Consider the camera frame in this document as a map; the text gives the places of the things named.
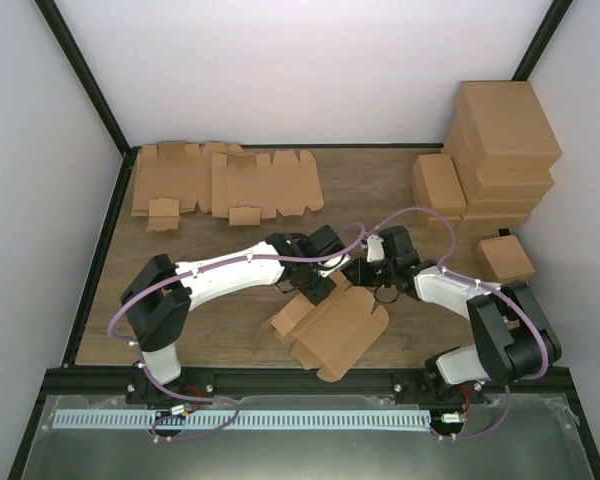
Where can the large top folded box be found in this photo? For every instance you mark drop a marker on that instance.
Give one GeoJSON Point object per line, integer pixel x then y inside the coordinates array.
{"type": "Point", "coordinates": [505, 127]}

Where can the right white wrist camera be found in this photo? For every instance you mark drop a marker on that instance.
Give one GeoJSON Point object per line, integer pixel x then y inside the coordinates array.
{"type": "Point", "coordinates": [373, 246]}

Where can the flat cardboard blank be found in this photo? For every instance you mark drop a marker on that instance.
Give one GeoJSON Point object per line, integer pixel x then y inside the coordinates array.
{"type": "Point", "coordinates": [173, 178]}
{"type": "Point", "coordinates": [248, 188]}

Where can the cardboard box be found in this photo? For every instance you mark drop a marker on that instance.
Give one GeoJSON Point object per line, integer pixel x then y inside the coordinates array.
{"type": "Point", "coordinates": [332, 336]}

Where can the lone small folded box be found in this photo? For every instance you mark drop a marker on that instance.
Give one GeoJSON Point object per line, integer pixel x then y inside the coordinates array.
{"type": "Point", "coordinates": [503, 260]}

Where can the flat cardboard blank middle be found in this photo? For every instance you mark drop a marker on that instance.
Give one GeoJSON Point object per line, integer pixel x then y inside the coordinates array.
{"type": "Point", "coordinates": [248, 188]}

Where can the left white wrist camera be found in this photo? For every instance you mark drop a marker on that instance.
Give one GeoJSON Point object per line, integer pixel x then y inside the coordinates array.
{"type": "Point", "coordinates": [326, 268]}

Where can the small folded box left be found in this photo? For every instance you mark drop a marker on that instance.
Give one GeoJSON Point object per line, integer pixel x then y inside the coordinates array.
{"type": "Point", "coordinates": [436, 185]}

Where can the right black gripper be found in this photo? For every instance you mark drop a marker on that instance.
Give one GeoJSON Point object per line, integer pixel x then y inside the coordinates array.
{"type": "Point", "coordinates": [360, 279]}

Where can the flat cardboard blank left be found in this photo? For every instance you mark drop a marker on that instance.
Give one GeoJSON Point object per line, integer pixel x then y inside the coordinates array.
{"type": "Point", "coordinates": [173, 178]}

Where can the black aluminium frame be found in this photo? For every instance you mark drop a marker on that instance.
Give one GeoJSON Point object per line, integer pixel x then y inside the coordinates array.
{"type": "Point", "coordinates": [100, 380]}

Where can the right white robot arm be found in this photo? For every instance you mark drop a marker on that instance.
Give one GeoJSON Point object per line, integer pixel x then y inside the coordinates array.
{"type": "Point", "coordinates": [513, 338]}

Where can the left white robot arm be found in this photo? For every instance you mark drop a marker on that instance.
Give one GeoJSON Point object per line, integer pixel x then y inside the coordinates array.
{"type": "Point", "coordinates": [159, 299]}

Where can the light blue slotted rail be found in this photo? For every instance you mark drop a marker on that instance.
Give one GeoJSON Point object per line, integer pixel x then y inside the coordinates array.
{"type": "Point", "coordinates": [202, 420]}

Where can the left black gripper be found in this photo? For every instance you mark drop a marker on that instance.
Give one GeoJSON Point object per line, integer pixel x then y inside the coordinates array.
{"type": "Point", "coordinates": [317, 294]}

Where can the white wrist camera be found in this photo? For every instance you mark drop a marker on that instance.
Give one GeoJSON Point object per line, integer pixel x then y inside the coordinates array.
{"type": "Point", "coordinates": [326, 268]}
{"type": "Point", "coordinates": [373, 246]}

